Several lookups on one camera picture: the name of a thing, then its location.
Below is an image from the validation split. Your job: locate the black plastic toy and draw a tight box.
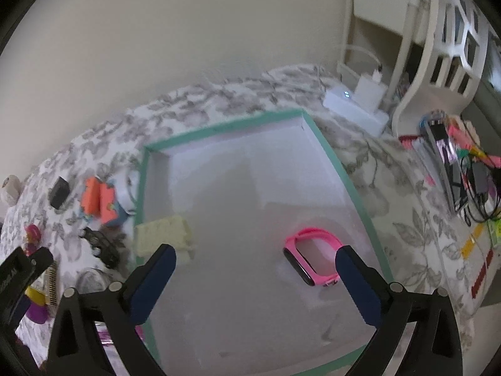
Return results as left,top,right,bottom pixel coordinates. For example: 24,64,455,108
80,226,121,269

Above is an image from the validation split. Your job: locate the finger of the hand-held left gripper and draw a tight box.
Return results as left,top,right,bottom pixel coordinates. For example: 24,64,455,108
27,247,54,283

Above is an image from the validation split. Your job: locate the yellow and purple toy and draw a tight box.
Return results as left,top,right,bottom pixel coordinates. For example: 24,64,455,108
23,286,49,326

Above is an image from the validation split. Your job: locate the pile of coloured pens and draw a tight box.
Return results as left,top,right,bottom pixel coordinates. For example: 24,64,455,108
399,112,501,173

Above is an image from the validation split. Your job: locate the white adapter cable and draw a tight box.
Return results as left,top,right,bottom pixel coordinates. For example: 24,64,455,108
344,45,382,73

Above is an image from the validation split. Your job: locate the beige comb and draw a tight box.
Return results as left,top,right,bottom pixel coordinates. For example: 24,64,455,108
45,260,59,306

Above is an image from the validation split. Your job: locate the orange toy block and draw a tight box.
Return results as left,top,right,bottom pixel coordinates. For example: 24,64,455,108
80,176,103,217

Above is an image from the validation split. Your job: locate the black cable bundle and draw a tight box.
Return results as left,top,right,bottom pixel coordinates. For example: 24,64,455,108
456,153,501,226

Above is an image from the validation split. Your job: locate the white lattice chair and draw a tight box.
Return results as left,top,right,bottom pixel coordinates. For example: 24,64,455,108
391,0,490,139

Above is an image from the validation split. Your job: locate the dark flat device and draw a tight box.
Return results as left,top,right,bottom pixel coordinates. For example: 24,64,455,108
425,119,468,214

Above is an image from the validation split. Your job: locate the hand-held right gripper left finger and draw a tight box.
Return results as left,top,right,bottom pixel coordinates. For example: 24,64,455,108
46,244,178,376

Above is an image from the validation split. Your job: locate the shiny pink wrapper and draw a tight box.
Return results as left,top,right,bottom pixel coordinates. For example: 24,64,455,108
96,321,145,349

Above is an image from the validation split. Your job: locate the blue and orange toy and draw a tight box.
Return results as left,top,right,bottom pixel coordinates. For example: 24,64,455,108
99,182,130,228

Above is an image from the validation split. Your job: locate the black charger block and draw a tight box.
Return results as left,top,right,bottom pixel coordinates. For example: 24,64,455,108
49,176,70,209

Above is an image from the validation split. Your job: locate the grey floral blanket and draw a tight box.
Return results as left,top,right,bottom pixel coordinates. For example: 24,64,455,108
0,63,501,376

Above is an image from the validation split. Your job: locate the pink smartwatch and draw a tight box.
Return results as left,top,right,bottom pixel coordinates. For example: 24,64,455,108
282,226,345,287

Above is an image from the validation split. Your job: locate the grey round lid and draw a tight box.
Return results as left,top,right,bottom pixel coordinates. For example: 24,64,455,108
76,267,108,292

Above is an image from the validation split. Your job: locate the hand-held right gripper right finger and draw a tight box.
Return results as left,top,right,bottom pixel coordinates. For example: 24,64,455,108
336,245,463,376

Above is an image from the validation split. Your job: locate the white yarn ball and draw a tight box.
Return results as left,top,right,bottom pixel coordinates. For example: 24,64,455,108
0,175,21,204

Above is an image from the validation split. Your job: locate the white power strip with charger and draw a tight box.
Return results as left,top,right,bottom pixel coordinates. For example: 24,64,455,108
322,85,390,136

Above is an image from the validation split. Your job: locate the pale yellow sponge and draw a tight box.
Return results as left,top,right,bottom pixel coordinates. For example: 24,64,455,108
134,215,196,257

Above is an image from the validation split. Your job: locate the green-edged white box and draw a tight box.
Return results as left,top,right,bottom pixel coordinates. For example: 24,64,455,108
135,109,394,376

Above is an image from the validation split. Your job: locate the white power adapter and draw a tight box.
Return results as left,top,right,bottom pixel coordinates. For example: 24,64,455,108
354,66,386,112

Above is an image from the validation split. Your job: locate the pink toy figurine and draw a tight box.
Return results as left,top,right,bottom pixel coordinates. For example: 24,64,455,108
24,224,43,253

